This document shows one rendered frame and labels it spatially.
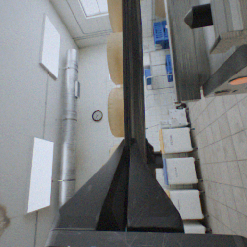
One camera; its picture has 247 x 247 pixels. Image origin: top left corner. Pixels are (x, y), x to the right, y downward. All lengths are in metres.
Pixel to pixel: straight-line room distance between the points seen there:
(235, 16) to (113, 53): 0.12
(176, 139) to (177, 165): 0.55
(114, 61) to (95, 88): 5.06
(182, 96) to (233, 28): 0.29
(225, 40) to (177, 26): 0.36
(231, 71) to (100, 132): 4.48
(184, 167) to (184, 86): 3.38
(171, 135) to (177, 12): 3.39
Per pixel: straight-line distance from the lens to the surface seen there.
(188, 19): 0.34
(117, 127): 0.15
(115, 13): 0.20
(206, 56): 0.44
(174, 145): 3.82
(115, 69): 0.16
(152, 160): 0.53
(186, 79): 0.49
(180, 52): 0.51
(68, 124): 3.91
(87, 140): 4.79
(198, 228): 4.01
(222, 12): 0.22
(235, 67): 0.32
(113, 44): 0.17
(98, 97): 5.07
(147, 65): 4.50
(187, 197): 3.85
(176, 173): 3.78
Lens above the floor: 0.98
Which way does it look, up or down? 8 degrees up
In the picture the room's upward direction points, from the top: 95 degrees counter-clockwise
